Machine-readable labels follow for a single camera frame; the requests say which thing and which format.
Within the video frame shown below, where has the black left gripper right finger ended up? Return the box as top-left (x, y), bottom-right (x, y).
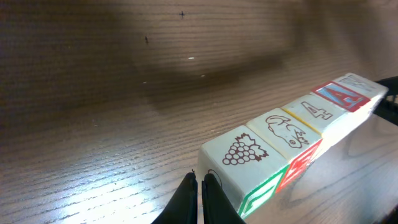
top-left (201, 174), bottom-right (246, 224)

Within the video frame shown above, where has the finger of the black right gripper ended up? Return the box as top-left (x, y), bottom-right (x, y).
top-left (373, 77), bottom-right (398, 126)

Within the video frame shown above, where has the green letter L block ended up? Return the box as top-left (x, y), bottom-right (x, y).
top-left (198, 126), bottom-right (289, 218)

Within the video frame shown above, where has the red letter M block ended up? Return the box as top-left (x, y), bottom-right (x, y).
top-left (246, 108), bottom-right (322, 192)

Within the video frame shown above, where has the white block airplane picture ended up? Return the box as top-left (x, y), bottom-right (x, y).
top-left (334, 73), bottom-right (389, 113)

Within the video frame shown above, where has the white block cane picture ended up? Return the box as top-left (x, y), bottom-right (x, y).
top-left (311, 81), bottom-right (371, 132)

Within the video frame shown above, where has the white block green N side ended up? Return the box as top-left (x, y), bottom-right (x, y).
top-left (282, 94), bottom-right (348, 147)

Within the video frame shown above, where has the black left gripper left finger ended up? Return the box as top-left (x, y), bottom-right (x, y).
top-left (152, 172), bottom-right (198, 224)

